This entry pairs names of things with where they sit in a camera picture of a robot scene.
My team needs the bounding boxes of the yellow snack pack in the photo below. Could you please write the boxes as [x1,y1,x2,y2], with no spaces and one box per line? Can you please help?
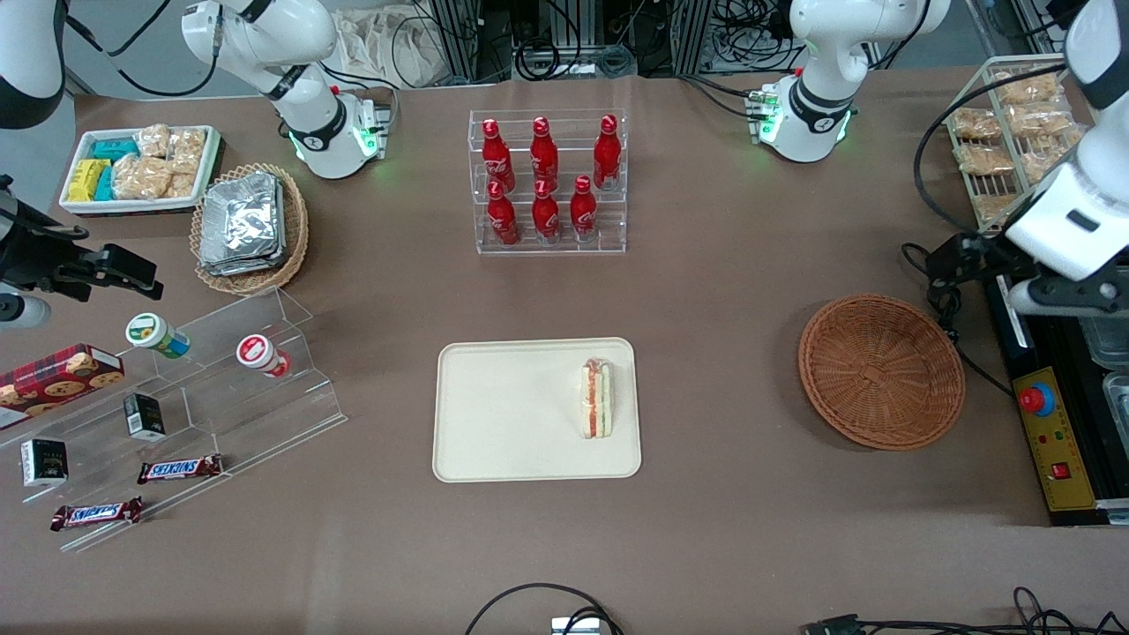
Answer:
[67,158,112,203]

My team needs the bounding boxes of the clear plastic container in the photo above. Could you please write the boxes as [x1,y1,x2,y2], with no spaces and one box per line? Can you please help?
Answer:
[1102,370,1129,426]
[1080,316,1129,368]

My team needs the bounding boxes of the black machine power cable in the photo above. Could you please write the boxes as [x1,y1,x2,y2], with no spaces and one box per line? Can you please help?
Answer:
[900,242,1017,400]

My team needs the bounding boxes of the clear acrylic stepped display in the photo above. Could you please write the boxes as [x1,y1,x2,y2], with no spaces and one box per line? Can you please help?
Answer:
[0,286,348,554]

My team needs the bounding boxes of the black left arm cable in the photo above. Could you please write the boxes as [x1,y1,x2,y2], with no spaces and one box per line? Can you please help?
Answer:
[912,59,1073,238]

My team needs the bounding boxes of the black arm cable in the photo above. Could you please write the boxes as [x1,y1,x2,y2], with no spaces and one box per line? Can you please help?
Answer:
[912,59,1073,238]
[65,0,222,99]

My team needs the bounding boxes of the cream plastic tray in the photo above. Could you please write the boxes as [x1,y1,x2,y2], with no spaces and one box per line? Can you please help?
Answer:
[431,337,643,484]

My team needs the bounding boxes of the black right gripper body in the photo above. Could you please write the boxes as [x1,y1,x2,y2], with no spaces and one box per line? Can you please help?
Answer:
[0,175,105,303]

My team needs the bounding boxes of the round brown wicker basket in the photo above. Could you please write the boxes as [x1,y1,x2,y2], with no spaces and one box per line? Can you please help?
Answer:
[797,293,968,452]

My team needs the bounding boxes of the beige cloth bag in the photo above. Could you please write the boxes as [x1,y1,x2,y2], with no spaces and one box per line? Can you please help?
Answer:
[333,4,444,90]

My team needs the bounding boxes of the clear acrylic bottle rack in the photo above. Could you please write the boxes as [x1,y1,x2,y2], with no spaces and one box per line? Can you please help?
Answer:
[468,108,630,256]

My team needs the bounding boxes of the black sealing machine yellow panel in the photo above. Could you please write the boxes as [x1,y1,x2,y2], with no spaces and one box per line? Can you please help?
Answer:
[983,265,1129,528]

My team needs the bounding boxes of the red cola bottle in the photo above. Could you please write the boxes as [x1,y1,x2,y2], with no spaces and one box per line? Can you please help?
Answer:
[592,114,622,191]
[486,180,520,247]
[481,118,516,191]
[569,175,599,243]
[531,179,561,244]
[529,116,560,187]

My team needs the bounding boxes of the small black box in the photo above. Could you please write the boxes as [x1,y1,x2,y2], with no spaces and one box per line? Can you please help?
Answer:
[20,437,70,489]
[123,392,168,443]

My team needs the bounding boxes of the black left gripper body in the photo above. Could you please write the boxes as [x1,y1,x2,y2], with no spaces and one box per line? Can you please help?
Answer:
[963,235,1047,290]

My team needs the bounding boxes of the wrapped bread packet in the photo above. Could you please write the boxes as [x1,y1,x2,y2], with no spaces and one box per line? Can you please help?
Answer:
[974,193,1021,224]
[996,72,1061,106]
[956,142,1016,176]
[1006,103,1074,136]
[1014,132,1083,183]
[950,107,1003,141]

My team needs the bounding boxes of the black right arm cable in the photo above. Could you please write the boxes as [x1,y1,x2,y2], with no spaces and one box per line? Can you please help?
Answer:
[65,0,222,99]

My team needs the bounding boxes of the snickers chocolate bar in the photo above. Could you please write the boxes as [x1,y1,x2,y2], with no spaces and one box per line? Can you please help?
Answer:
[49,496,145,533]
[136,453,224,485]

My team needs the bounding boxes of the black looped cable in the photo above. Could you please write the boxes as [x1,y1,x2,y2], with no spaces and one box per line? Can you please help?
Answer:
[464,582,624,635]

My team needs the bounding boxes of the white wire rack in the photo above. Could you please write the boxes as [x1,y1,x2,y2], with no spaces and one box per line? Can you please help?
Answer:
[946,54,1096,235]

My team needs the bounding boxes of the red plaid cookie box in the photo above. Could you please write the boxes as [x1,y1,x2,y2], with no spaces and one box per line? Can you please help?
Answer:
[0,343,125,432]

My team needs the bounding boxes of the aluminium frame post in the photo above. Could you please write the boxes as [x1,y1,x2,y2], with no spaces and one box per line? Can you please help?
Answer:
[427,0,482,86]
[674,0,714,77]

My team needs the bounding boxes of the black background cable bundle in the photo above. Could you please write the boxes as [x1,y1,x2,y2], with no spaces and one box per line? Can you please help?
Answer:
[510,0,638,82]

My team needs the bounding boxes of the triangle sandwich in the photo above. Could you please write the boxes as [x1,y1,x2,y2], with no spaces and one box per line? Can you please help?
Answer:
[577,356,615,440]

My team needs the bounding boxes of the green lid cup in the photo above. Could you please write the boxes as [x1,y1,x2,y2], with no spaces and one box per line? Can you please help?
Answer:
[124,312,191,359]

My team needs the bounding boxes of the red lid cup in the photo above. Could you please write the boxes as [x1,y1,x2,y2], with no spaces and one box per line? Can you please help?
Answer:
[236,334,293,379]

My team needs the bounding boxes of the light oval wicker basket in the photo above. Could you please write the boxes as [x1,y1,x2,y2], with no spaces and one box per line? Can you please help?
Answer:
[189,162,310,297]

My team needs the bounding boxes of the black cable with connector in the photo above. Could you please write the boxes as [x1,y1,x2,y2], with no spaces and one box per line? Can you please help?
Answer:
[797,586,1129,635]

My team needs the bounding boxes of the white rectangular snack tray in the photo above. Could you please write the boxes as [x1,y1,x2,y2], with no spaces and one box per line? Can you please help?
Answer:
[58,124,222,218]

